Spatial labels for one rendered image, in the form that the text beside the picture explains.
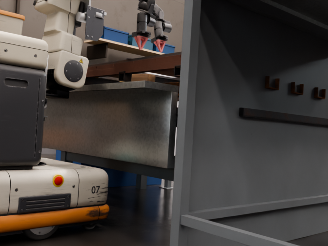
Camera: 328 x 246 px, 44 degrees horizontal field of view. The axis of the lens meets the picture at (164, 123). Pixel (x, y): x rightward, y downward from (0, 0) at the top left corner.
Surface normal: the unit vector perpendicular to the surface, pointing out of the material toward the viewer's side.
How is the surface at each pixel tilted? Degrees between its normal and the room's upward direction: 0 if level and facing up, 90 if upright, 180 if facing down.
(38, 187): 90
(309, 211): 90
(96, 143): 90
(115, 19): 90
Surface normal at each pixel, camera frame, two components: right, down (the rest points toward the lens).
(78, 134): -0.75, -0.06
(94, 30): 0.69, 0.04
